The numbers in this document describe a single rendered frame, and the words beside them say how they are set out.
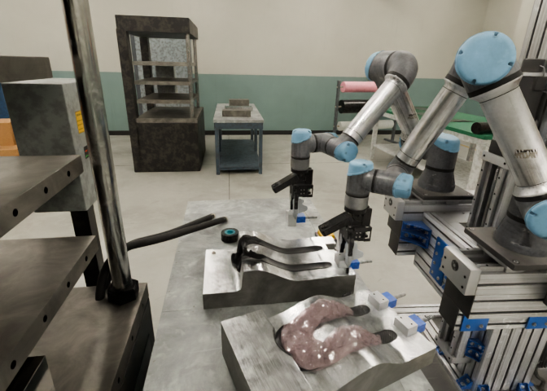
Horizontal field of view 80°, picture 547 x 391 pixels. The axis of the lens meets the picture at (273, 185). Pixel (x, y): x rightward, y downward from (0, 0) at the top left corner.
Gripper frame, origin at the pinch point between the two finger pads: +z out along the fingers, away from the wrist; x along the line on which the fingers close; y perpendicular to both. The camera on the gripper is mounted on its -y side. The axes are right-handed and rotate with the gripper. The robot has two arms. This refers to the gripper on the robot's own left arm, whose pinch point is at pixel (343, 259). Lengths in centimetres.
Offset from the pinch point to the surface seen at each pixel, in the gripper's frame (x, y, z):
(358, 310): -18.9, -1.4, 5.7
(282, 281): -7.0, -22.5, 2.2
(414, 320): -26.6, 11.8, 3.7
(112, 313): -3, -76, 12
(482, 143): 201, 224, 9
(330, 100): 642, 202, 14
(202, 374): -30, -47, 11
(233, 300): -7.0, -38.4, 8.3
